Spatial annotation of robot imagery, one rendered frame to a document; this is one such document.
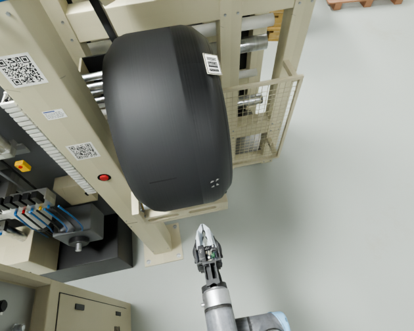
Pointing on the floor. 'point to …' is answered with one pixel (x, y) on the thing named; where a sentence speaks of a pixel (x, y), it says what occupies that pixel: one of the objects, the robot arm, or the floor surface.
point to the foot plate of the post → (150, 259)
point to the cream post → (87, 123)
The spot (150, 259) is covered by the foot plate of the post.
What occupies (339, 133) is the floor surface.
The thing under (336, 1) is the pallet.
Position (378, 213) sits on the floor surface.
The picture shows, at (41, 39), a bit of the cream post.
